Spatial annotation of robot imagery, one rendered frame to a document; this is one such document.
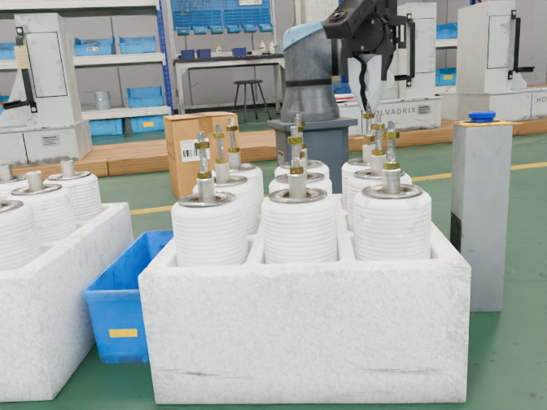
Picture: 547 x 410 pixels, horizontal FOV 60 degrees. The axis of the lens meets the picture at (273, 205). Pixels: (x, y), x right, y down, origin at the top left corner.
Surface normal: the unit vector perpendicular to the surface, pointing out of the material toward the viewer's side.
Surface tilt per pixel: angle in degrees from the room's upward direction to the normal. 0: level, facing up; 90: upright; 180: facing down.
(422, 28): 90
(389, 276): 90
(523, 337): 0
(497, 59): 90
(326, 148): 90
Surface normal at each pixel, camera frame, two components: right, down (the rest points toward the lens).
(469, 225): -0.07, 0.25
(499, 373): -0.07, -0.97
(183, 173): 0.30, 0.19
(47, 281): 1.00, -0.06
